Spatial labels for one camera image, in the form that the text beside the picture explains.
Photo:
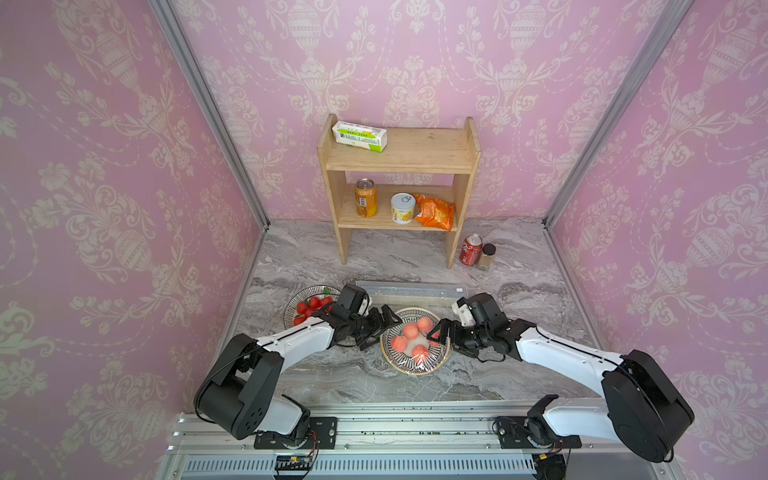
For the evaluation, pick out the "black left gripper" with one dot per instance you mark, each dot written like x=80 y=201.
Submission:
x=379 y=325

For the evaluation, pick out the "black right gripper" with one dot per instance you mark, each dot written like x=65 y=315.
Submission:
x=457 y=344

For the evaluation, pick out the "cream plastic wrap dispenser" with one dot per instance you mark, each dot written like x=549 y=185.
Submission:
x=421 y=295

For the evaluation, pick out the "clear plastic wrap sheet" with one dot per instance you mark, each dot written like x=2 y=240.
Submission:
x=414 y=366

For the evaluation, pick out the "glass plate of strawberries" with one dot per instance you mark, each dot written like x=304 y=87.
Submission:
x=303 y=301

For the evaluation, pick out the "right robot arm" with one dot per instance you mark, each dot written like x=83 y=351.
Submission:
x=636 y=404

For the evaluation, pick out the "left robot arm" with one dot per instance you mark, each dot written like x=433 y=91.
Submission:
x=238 y=393

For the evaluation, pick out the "peach top right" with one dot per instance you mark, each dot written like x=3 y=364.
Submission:
x=425 y=325

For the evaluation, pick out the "peach top left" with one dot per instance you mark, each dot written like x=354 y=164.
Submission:
x=411 y=331

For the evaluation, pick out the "spice jar with black lid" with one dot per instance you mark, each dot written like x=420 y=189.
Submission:
x=487 y=256

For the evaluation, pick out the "red cola can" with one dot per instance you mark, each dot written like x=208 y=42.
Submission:
x=471 y=249

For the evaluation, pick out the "orange snack bag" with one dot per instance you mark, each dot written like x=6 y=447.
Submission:
x=435 y=212

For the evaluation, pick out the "white yellow tin can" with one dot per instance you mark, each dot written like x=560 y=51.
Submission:
x=403 y=207

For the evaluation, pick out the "orange drink can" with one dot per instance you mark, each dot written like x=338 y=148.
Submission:
x=366 y=199

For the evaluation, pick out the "wooden shelf unit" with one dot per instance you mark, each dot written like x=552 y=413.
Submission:
x=409 y=150

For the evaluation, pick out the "white green carton box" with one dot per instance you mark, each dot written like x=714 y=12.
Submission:
x=360 y=136

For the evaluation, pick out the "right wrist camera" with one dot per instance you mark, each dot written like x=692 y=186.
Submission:
x=462 y=310

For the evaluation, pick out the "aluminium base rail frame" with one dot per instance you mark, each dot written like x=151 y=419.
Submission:
x=412 y=440

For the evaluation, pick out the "aluminium corner rail left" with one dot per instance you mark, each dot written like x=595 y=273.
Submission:
x=193 y=72

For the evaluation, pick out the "aluminium corner rail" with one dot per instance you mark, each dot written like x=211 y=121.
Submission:
x=193 y=72
x=663 y=29

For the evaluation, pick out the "aluminium corner rail right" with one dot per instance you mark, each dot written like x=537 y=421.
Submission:
x=663 y=29

